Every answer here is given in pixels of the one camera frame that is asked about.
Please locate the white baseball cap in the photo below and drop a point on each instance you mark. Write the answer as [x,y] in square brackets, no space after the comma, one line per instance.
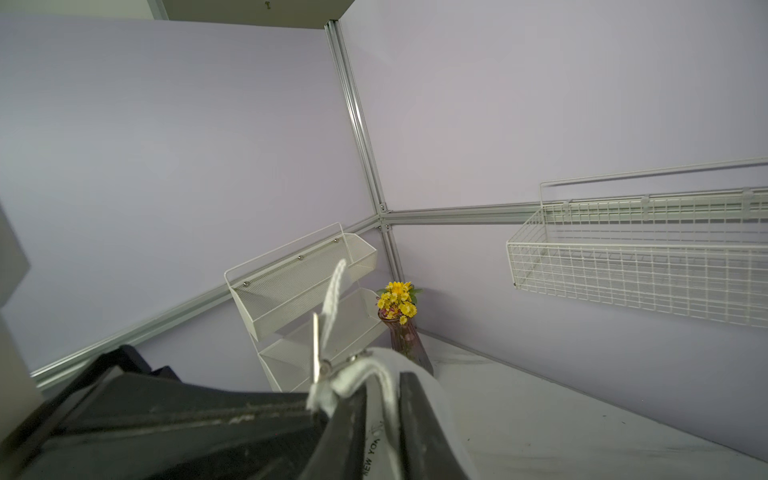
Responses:
[379,371]

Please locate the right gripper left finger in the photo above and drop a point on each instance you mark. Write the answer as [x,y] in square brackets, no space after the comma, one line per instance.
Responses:
[339,453]

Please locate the purple glass vase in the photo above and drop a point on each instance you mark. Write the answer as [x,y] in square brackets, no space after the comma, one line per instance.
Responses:
[405,339]

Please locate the white wire wall basket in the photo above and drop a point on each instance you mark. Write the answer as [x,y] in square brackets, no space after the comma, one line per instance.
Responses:
[688,241]

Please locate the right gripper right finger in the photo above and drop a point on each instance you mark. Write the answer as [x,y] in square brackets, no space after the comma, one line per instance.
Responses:
[424,448]

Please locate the white two-tier mesh shelf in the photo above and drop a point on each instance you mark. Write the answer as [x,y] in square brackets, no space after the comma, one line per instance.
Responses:
[277,293]

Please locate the yellow flower bouquet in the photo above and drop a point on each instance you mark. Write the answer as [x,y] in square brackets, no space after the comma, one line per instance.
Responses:
[397,303]

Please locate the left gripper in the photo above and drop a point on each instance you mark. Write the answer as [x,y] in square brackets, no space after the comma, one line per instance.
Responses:
[121,419]

